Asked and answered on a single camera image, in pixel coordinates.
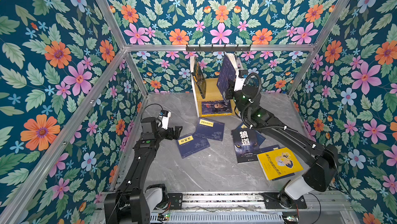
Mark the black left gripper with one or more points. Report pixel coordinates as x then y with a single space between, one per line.
171 136

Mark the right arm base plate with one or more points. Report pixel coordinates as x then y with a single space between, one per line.
273 201

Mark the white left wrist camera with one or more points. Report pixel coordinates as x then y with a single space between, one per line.
164 116

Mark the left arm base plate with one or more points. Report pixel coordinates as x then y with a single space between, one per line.
173 201

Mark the navy book yellow label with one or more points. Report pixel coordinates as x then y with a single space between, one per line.
210 129
259 136
191 144

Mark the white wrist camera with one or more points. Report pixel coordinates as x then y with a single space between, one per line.
241 75
164 116

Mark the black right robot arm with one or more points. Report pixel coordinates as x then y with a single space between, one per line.
321 160

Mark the black wolf cover book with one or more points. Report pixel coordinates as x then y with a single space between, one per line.
245 145

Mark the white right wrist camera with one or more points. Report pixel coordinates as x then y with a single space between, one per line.
241 75

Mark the black book leaning on shelf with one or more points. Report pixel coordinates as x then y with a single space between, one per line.
198 78

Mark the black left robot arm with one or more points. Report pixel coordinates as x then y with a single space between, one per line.
130 204

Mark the white wooden two-tier shelf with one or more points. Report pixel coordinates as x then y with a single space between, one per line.
213 105

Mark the aluminium mounting rail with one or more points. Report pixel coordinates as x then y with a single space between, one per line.
253 201

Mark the yellow cartoon cover book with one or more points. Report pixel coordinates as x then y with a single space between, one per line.
279 163

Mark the black hook rack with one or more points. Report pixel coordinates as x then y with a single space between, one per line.
216 48

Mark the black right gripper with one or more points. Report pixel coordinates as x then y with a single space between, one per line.
231 92

